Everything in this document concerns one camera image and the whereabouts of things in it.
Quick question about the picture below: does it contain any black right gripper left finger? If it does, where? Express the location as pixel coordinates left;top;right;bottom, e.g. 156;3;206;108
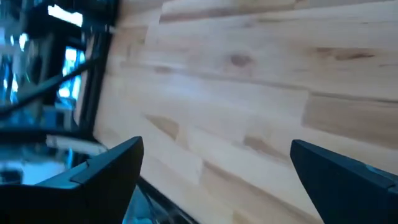
0;136;145;224

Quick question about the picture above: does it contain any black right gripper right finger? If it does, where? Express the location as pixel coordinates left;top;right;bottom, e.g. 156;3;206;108
289;139;398;224

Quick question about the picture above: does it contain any silver edge bracket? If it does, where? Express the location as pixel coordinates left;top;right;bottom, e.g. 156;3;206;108
45;134;108;156

